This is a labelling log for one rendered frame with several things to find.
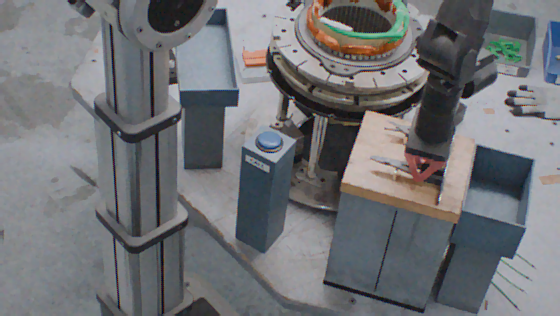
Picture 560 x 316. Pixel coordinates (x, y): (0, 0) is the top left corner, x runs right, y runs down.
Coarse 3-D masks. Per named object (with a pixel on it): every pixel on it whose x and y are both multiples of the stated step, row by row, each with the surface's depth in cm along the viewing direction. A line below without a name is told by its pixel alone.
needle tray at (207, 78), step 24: (216, 24) 179; (192, 48) 173; (216, 48) 174; (192, 72) 168; (216, 72) 169; (192, 96) 160; (216, 96) 161; (192, 120) 174; (216, 120) 175; (192, 144) 179; (216, 144) 180; (192, 168) 184
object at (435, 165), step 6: (408, 138) 140; (408, 156) 140; (414, 156) 139; (420, 156) 139; (426, 156) 139; (408, 162) 142; (414, 162) 142; (432, 162) 139; (438, 162) 139; (444, 162) 139; (414, 168) 143; (426, 168) 143; (432, 168) 141; (438, 168) 140; (414, 174) 144; (420, 174) 144; (426, 174) 143; (420, 180) 145
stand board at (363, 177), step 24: (384, 120) 157; (360, 144) 153; (384, 144) 153; (456, 144) 155; (360, 168) 149; (384, 168) 149; (456, 168) 150; (360, 192) 146; (384, 192) 145; (408, 192) 146; (432, 192) 146; (456, 192) 147; (432, 216) 145; (456, 216) 144
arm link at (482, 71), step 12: (420, 36) 131; (420, 60) 132; (468, 60) 127; (480, 60) 133; (492, 60) 136; (432, 72) 131; (444, 72) 130; (468, 72) 128; (480, 72) 135; (492, 72) 136; (456, 84) 129; (480, 84) 135; (468, 96) 136
